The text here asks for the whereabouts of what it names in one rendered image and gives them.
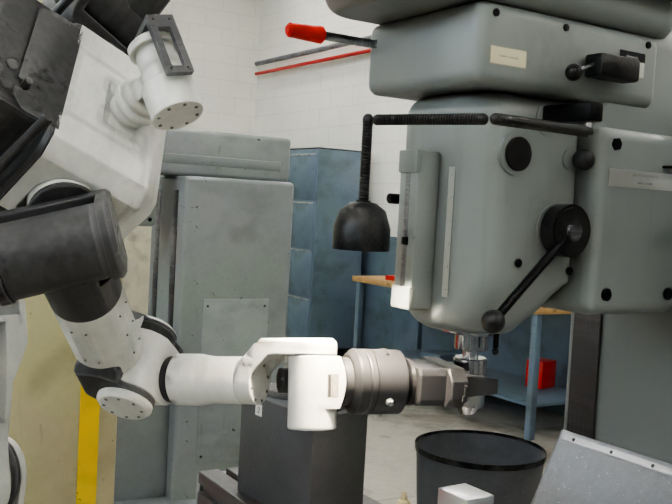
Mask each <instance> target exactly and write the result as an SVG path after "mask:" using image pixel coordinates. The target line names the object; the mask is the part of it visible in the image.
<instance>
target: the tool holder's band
mask: <svg viewBox="0 0 672 504"><path fill-rule="evenodd" d="M453 363H454V364H456V365H461V366H468V367H484V366H487V359H486V358H485V357H483V356H479V357H478V358H466V357H463V356H462V354H458V355H455V356H454V357H453Z"/></svg>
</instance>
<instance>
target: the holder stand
mask: <svg viewBox="0 0 672 504"><path fill-rule="evenodd" d="M367 418H368V414H357V415H351V414H349V413H348V412H347V411H346V410H345V408H344V407H343V406H341V407H340V409H337V428H336V429H335V430H330V431H320V432H318V431H301V430H295V431H294V430H290V429H288V427H287V420H288V393H279V392H278V390H277V385H276V383H270V386H269V391H268V395H267V397H266V399H265V401H264V402H263V403H262V404H260V405H251V404H242V407H241V428H240V448H239V468H238V491H239V492H241V493H243V494H245V495H247V496H249V497H251V498H253V499H255V500H257V501H258V502H260V503H262V504H363V488H364V471H365V453H366V435H367Z"/></svg>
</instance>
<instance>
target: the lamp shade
mask: <svg viewBox="0 0 672 504"><path fill-rule="evenodd" d="M390 232H391V229H390V226H389V222H388V218H387V214H386V211H385V210H383V209H382V208H381V207H380V206H379V205H378V204H376V203H372V202H371V201H368V200H356V201H355V202H350V203H348V204H347V205H345V206H344V207H342V208H341V209H340V210H339V213H338V215H337V218H336V221H335V223H334V226H333V239H332V249H339V250H350V251H366V252H389V249H390Z"/></svg>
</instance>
